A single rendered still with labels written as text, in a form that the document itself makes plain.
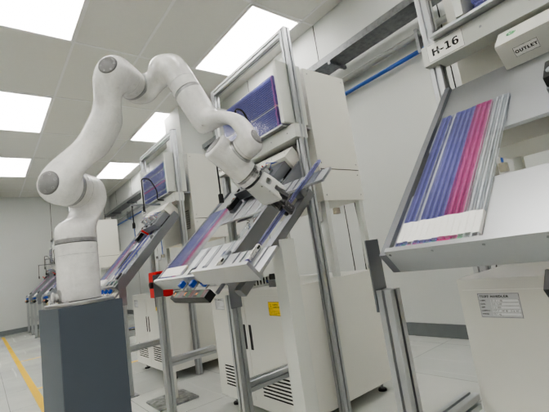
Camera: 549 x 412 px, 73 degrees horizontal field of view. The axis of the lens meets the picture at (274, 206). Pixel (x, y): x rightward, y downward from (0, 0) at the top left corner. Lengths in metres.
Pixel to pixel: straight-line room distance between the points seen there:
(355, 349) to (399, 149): 1.79
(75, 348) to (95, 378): 0.10
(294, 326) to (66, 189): 0.82
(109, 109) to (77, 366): 0.75
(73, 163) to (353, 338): 1.42
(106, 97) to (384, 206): 2.49
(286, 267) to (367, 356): 0.90
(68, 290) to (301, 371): 0.75
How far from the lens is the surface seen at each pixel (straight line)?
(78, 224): 1.28
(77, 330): 1.23
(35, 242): 10.21
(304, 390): 1.33
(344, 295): 1.90
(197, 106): 1.18
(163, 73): 1.27
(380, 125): 3.35
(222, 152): 1.09
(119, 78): 1.27
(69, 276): 1.27
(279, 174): 1.78
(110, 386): 1.29
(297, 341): 1.29
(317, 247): 1.76
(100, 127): 1.30
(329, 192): 1.93
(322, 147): 1.98
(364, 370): 2.02
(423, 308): 3.21
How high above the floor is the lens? 0.75
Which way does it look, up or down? 8 degrees up
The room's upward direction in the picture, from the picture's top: 8 degrees counter-clockwise
